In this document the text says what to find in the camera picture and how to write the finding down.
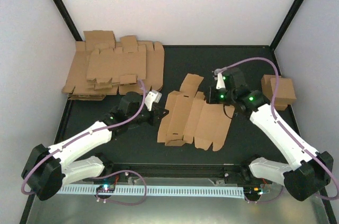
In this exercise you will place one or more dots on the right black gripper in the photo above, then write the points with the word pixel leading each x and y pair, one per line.
pixel 211 98

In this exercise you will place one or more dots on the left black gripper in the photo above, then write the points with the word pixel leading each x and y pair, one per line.
pixel 157 116

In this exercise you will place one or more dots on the cardboard box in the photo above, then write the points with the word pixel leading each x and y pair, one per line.
pixel 286 93
pixel 191 120
pixel 267 90

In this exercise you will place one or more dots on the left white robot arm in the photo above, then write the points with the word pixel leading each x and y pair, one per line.
pixel 48 169

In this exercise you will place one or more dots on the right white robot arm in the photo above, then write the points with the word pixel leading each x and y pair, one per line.
pixel 306 171

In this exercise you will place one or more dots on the stack of flat cardboard blanks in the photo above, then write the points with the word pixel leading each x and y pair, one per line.
pixel 105 66

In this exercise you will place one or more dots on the left controller circuit board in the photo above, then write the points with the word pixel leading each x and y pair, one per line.
pixel 106 188

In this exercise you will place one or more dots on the controller circuit board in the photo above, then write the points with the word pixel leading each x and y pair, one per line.
pixel 106 188
pixel 255 190

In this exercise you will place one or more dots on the right controller circuit board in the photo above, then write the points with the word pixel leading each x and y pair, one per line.
pixel 255 190

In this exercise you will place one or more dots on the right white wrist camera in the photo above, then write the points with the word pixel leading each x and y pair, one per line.
pixel 218 76

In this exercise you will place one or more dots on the light blue slotted cable duct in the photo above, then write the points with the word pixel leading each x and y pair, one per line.
pixel 152 190

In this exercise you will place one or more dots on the right black frame post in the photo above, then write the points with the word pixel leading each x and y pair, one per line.
pixel 294 8

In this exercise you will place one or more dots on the black frame post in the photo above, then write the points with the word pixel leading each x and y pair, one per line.
pixel 63 11
pixel 294 8

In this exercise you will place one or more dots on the left black frame post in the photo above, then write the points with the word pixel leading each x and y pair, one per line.
pixel 63 11

